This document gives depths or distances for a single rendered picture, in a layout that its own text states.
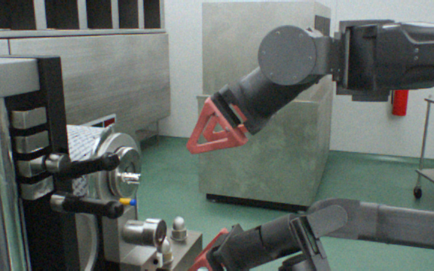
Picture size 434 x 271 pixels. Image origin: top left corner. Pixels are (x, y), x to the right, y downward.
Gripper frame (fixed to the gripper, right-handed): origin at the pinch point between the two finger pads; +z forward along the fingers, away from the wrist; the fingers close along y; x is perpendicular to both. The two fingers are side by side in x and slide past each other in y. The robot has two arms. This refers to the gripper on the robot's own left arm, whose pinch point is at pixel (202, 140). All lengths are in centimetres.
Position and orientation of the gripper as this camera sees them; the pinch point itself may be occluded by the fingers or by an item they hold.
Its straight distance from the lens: 56.6
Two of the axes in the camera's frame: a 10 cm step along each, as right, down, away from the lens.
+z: -7.2, 5.5, 4.1
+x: -6.1, -7.9, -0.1
